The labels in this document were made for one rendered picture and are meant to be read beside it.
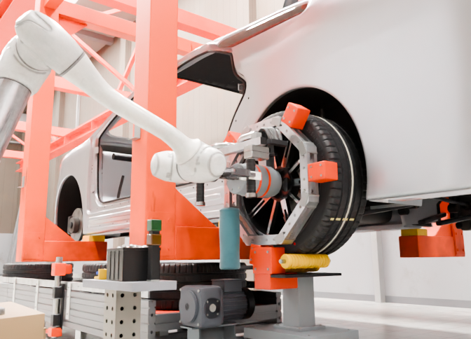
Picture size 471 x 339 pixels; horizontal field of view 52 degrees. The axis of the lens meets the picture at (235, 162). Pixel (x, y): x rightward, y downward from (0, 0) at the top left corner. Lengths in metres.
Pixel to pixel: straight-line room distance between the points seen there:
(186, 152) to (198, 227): 0.98
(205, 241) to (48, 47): 1.31
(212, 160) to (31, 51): 0.60
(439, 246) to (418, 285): 1.97
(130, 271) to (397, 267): 4.70
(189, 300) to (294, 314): 0.46
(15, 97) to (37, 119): 2.64
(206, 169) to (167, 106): 1.01
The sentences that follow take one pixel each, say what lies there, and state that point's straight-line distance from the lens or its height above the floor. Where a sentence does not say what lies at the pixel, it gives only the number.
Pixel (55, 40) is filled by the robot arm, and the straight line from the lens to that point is 1.49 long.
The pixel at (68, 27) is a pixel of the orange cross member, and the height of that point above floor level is 2.53.
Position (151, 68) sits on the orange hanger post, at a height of 1.43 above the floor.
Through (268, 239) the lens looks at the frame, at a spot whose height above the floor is 0.60.
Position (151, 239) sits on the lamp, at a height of 0.59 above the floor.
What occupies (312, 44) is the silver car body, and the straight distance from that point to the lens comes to 2.33.
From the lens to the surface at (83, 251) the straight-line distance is 4.21.
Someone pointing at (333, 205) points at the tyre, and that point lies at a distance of 1.96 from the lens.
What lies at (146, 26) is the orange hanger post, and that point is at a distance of 2.56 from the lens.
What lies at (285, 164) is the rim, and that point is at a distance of 2.17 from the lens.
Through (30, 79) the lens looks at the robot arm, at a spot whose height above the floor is 1.06.
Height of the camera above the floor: 0.52
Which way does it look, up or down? 11 degrees up
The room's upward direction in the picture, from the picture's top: 1 degrees counter-clockwise
